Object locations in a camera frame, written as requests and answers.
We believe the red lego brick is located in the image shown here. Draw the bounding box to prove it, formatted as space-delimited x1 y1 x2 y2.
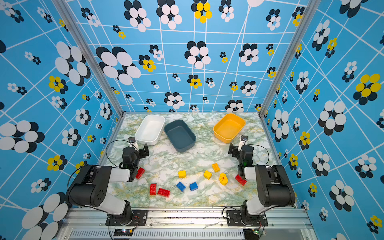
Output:
158 188 171 198
235 175 247 186
136 168 145 180
149 184 157 196

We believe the white plastic container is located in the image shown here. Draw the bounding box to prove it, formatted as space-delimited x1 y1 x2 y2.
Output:
135 115 166 146

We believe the yellow plastic container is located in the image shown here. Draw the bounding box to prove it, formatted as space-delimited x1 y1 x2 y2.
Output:
213 113 246 144

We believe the yellow rounded lego duck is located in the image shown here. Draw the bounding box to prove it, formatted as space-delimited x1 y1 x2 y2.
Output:
219 173 228 186

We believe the dark teal plastic container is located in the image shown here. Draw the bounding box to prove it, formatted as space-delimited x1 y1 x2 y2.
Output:
164 120 197 153

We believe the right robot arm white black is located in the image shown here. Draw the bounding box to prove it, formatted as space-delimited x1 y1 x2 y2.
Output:
227 136 296 227

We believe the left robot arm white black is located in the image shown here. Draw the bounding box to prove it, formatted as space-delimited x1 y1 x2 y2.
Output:
66 137 150 228

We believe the orange yellow lego brick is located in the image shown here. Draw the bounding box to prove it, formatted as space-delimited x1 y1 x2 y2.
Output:
212 163 220 173

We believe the yellow lego brick right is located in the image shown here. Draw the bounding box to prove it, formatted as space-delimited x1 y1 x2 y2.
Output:
203 171 212 180

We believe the yellow lego brick centre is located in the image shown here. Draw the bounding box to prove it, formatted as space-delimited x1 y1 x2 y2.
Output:
178 171 187 179

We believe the red lego brick flat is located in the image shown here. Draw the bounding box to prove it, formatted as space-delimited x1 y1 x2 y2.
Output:
158 188 171 198

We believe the blue lego brick left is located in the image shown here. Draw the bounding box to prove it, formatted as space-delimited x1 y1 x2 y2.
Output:
176 182 186 192

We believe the blue lego brick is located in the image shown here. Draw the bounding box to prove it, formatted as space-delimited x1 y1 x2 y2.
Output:
176 182 186 192
189 182 198 192

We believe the blue lego brick right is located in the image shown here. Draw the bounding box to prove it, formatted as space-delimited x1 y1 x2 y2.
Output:
189 182 198 192

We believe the right circuit board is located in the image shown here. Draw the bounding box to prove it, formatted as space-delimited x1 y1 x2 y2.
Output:
243 229 265 240

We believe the circuit board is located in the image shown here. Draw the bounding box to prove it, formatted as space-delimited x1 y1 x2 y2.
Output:
113 229 134 238
243 229 265 240

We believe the left circuit board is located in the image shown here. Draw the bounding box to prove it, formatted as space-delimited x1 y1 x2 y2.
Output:
113 229 134 238

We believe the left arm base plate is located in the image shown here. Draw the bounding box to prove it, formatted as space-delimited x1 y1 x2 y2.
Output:
105 209 148 227

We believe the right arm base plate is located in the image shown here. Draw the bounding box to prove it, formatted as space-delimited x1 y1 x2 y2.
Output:
224 210 268 228

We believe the aluminium front rail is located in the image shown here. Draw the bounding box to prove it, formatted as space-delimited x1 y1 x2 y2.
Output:
57 207 317 240

